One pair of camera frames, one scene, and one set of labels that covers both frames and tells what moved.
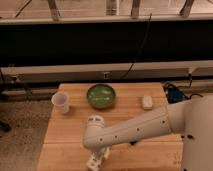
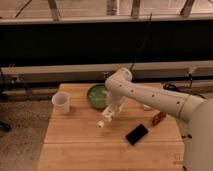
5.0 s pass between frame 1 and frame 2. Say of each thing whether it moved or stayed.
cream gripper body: moved
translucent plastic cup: stayed
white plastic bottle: moved
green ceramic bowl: stayed
